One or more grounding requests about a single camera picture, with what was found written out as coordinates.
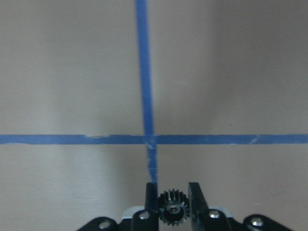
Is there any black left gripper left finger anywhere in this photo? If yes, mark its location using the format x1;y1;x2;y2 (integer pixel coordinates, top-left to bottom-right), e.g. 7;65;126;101
144;182;158;213

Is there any small black bearing gear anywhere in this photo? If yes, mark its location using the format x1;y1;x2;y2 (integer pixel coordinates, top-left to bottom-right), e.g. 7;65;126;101
157;189;190;226

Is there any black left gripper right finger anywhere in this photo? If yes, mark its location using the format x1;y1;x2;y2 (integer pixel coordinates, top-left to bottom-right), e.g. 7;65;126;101
188;182;209;229

